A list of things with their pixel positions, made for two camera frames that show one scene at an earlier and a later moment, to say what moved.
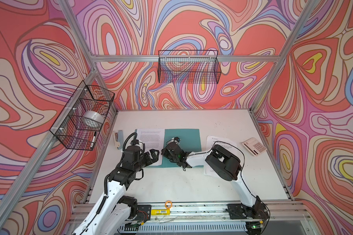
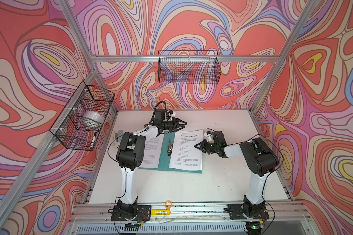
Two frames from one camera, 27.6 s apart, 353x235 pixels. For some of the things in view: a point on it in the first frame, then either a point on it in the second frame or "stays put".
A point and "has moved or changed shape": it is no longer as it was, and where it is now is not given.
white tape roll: (94, 115) stays put
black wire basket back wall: (200, 66) stays put
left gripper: (154, 157) → (179, 125)
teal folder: (190, 139) has moved or changed shape
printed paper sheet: (153, 138) stays put
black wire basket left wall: (78, 126) stays put
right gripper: (164, 153) → (202, 147)
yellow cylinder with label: (160, 212) stays put
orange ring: (165, 203) stays put
